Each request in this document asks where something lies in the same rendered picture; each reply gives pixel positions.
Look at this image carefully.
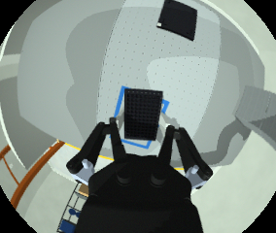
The blue tape outline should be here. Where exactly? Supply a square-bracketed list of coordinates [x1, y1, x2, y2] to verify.
[114, 85, 169, 149]

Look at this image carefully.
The black well plate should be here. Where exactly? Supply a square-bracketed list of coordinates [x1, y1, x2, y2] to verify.
[124, 88, 163, 141]

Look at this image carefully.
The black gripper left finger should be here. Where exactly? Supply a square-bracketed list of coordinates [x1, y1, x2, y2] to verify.
[66, 110, 133, 185]

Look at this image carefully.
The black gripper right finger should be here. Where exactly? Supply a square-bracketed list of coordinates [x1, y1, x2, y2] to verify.
[151, 113, 214, 189]

